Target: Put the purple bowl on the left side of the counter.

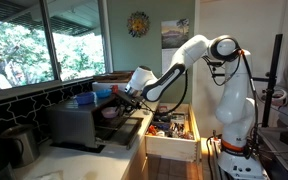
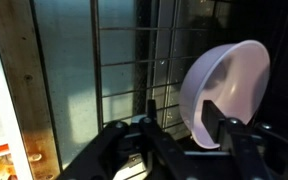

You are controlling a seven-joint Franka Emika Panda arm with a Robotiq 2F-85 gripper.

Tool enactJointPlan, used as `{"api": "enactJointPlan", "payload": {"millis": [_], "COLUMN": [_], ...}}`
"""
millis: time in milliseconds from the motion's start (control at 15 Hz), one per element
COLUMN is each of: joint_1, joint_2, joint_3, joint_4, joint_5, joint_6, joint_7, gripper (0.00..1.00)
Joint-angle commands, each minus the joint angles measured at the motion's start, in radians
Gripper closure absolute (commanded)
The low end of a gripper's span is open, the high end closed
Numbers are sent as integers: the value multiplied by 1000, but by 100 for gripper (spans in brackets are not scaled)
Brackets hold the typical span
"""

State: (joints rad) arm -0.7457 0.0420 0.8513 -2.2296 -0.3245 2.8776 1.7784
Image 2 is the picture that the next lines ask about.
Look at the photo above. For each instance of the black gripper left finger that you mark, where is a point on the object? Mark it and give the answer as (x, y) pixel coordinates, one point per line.
(157, 133)

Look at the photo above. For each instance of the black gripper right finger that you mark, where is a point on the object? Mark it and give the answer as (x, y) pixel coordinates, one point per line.
(230, 140)

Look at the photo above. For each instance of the purple plastic bowl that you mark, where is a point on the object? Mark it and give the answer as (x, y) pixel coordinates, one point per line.
(227, 86)

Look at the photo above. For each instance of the silver black toaster oven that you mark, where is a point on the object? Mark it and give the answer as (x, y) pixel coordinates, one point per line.
(67, 66)

